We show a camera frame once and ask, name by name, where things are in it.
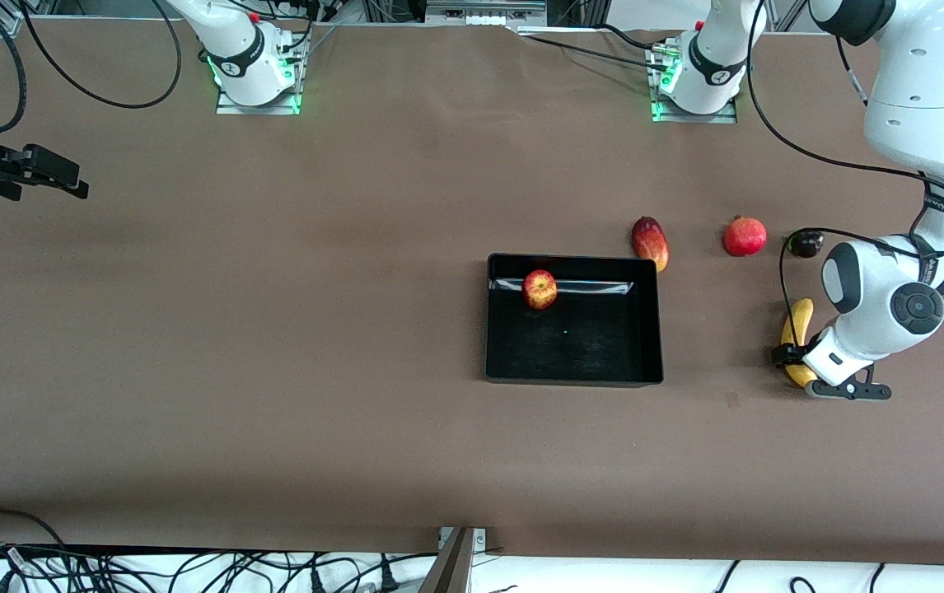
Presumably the yellow banana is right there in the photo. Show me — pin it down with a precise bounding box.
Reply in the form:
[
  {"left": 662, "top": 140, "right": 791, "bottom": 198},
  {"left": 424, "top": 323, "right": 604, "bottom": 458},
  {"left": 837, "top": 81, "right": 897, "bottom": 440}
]
[{"left": 780, "top": 297, "right": 819, "bottom": 390}]

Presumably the black plastic box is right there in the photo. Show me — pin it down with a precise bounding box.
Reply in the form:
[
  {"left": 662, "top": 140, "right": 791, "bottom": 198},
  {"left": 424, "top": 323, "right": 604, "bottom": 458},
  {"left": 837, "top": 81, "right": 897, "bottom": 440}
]
[{"left": 484, "top": 253, "right": 665, "bottom": 388}]

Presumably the red yellow apple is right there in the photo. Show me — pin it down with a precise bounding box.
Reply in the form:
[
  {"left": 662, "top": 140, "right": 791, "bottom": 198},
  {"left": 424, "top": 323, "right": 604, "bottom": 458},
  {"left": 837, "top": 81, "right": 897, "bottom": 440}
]
[{"left": 521, "top": 269, "right": 559, "bottom": 311}]

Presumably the small dark purple eggplant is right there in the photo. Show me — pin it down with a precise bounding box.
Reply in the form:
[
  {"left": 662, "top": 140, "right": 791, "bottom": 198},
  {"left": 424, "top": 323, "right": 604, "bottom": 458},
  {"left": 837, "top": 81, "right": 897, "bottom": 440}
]
[{"left": 783, "top": 229, "right": 825, "bottom": 259}]

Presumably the red pomegranate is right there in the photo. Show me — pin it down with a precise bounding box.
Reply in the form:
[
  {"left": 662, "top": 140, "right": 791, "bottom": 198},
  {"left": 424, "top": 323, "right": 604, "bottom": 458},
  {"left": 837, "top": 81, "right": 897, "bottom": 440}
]
[{"left": 722, "top": 214, "right": 769, "bottom": 258}]

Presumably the red yellow mango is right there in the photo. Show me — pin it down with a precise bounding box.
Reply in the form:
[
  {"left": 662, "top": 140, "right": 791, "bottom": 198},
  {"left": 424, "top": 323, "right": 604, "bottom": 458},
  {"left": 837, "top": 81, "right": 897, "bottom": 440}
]
[{"left": 631, "top": 216, "right": 671, "bottom": 273}]

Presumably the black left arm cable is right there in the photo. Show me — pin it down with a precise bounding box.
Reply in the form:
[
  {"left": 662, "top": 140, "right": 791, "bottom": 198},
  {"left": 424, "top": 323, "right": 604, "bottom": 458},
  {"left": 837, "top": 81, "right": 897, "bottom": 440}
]
[{"left": 745, "top": 0, "right": 944, "bottom": 351}]

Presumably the long drooping black cable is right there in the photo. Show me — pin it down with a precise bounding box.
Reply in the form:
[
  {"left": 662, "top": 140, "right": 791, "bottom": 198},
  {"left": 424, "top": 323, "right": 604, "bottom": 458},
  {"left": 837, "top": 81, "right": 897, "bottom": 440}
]
[{"left": 21, "top": 0, "right": 185, "bottom": 109}]

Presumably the aluminium frame profile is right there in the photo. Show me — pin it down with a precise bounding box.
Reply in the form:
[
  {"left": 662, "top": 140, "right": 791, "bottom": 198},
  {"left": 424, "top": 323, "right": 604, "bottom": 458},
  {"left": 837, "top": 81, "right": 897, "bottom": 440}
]
[{"left": 0, "top": 0, "right": 57, "bottom": 35}]

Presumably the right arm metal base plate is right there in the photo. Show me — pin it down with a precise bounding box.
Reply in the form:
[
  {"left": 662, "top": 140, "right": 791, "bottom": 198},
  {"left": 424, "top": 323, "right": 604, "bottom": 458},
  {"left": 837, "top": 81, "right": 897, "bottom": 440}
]
[{"left": 215, "top": 49, "right": 302, "bottom": 115}]

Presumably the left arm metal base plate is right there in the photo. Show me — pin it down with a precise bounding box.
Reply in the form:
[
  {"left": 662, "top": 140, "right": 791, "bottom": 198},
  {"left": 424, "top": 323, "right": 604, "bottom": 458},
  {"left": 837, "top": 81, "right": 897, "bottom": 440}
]
[{"left": 649, "top": 41, "right": 739, "bottom": 124}]

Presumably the small metal corner bracket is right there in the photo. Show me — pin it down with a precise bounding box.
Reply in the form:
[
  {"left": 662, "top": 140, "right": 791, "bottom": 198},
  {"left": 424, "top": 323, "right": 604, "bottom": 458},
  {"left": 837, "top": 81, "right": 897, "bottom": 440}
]
[{"left": 437, "top": 527, "right": 489, "bottom": 551}]

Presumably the black cable with white tag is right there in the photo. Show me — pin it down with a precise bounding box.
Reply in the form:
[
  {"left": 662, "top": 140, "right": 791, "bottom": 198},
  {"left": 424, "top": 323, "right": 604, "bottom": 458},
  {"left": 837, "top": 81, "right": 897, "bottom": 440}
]
[{"left": 0, "top": 544, "right": 110, "bottom": 593}]

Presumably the aluminium post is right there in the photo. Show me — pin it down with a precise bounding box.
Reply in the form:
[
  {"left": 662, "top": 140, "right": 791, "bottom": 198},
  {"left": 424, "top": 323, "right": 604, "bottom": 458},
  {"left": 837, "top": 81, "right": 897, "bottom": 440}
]
[{"left": 418, "top": 527, "right": 477, "bottom": 593}]

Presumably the grey metal connector bracket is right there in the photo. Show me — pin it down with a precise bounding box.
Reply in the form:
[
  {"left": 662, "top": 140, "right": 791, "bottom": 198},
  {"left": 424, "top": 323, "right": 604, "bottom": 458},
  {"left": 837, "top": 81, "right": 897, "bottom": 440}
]
[{"left": 425, "top": 0, "right": 549, "bottom": 27}]

